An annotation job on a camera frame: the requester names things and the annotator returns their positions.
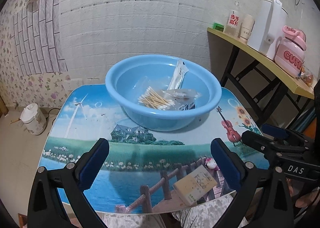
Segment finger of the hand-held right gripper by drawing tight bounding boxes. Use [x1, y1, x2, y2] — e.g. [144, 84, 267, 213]
[262, 124, 305, 147]
[241, 130, 278, 161]

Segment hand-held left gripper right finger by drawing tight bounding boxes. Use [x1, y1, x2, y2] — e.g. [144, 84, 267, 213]
[211, 138, 293, 228]

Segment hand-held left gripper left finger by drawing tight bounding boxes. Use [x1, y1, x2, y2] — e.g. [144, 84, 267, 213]
[27, 138, 110, 228]

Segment dark clear packet white label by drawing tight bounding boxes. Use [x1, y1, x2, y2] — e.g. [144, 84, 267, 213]
[172, 99, 197, 112]

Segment blue plastic basin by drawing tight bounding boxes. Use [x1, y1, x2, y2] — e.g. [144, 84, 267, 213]
[105, 54, 222, 132]

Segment small clear packet reddish contents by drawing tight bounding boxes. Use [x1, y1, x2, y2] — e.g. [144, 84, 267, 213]
[161, 88, 202, 100]

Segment clear bag of cotton swabs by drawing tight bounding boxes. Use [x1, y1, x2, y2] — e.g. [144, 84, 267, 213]
[134, 76, 177, 111]

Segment white sachet packet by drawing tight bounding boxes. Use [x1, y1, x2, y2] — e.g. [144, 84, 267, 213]
[166, 58, 188, 91]

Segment landscape printed desktop table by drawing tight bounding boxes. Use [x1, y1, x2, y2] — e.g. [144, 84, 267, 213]
[37, 84, 270, 215]

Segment person's right hand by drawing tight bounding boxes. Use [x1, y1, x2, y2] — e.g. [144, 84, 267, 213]
[286, 179, 320, 218]

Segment small pink white toy figure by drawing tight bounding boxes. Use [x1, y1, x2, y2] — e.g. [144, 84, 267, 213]
[205, 157, 219, 170]

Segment cream cardboard box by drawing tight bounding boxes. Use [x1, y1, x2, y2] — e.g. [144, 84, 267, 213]
[173, 164, 218, 206]

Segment orange snack bag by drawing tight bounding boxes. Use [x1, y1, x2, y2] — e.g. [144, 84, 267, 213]
[297, 66, 315, 86]

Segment white rice cooker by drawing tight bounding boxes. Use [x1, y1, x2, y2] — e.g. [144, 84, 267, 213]
[20, 103, 47, 136]

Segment pink water bottle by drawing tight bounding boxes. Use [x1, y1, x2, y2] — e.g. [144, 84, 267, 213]
[274, 25, 307, 79]

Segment yellow top side table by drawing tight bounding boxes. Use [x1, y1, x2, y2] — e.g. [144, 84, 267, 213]
[207, 27, 315, 128]

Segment stack of paper cups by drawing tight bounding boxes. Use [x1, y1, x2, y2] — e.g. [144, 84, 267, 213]
[239, 14, 255, 44]

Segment white electric kettle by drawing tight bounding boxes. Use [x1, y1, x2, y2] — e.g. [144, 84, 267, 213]
[247, 0, 288, 60]

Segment wooden door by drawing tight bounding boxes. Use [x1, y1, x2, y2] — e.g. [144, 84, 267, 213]
[0, 97, 9, 116]

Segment clear bottle red label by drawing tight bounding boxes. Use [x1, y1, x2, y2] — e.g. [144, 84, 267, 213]
[224, 1, 242, 36]

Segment black power cable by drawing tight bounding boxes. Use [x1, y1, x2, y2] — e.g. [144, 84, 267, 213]
[46, 108, 60, 121]

